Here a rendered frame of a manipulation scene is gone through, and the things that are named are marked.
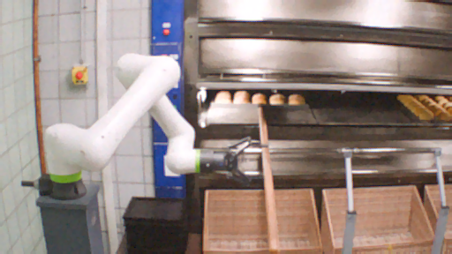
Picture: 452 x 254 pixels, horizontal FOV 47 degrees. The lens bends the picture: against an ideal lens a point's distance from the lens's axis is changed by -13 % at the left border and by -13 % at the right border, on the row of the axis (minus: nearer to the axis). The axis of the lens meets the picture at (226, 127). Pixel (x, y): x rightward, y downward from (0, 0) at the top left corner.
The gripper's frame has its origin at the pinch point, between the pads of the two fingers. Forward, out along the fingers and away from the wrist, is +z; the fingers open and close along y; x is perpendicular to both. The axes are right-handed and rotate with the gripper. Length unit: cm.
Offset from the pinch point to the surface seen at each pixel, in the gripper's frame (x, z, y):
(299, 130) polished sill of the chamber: -60, 19, 3
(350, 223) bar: 0.0, 38.4, 28.8
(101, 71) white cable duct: -58, -81, -27
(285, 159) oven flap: -60, 12, 18
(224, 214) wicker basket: -52, -18, 46
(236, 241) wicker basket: -49, -12, 60
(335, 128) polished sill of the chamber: -60, 38, 2
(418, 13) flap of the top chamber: -61, 84, -61
